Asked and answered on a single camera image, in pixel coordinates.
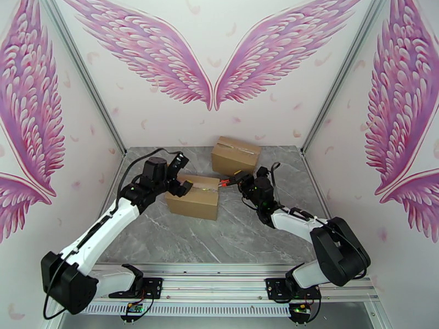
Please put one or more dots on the orange black utility knife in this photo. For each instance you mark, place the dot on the orange black utility knife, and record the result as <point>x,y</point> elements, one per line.
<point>224,183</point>

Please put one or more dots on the cardboard box with grey plush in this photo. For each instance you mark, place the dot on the cardboard box with grey plush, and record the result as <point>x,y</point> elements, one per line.
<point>233,161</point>

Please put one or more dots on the cardboard box with brown bear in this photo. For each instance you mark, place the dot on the cardboard box with brown bear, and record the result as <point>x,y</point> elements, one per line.
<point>192,204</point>

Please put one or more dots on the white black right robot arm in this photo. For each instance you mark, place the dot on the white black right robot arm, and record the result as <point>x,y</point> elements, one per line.
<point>339,249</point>

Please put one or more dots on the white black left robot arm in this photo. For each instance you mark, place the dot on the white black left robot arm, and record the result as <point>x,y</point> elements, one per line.
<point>103,228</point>

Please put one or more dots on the aluminium corner post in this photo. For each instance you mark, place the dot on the aluminium corner post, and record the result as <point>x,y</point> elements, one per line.
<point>98,98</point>
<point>330,98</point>

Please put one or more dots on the aluminium rail frame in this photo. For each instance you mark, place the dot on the aluminium rail frame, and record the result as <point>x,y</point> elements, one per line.
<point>212,280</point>

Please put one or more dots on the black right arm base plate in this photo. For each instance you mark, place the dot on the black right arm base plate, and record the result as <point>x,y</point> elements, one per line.
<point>276,288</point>

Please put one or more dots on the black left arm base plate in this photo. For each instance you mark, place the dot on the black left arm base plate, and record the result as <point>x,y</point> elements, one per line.
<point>154,287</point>

